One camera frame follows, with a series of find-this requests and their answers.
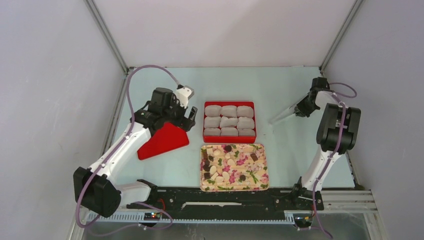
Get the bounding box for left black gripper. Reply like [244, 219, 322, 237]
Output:
[162, 94, 197, 132]

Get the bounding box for silver serving tongs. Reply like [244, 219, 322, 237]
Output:
[268, 95, 307, 125]

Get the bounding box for white oval chocolate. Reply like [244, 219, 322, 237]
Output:
[209, 165, 217, 176]
[222, 171, 230, 181]

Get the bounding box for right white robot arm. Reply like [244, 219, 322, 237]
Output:
[290, 77, 361, 209]

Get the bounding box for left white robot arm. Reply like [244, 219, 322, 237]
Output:
[73, 85, 198, 218]

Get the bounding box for red chocolate box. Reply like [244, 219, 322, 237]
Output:
[202, 101, 257, 144]

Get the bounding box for round dark chocolate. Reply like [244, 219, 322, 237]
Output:
[223, 145, 232, 153]

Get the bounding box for striped brown chocolate bar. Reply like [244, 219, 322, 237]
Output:
[250, 153, 259, 162]

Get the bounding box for red box lid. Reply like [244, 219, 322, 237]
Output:
[137, 123, 190, 161]

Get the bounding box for white paper cup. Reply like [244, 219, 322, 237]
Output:
[236, 105, 255, 119]

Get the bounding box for floral serving tray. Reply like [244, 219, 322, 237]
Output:
[200, 143, 270, 192]

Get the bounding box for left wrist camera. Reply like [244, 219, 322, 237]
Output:
[175, 84, 195, 109]

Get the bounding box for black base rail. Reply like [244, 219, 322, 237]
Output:
[145, 187, 324, 221]

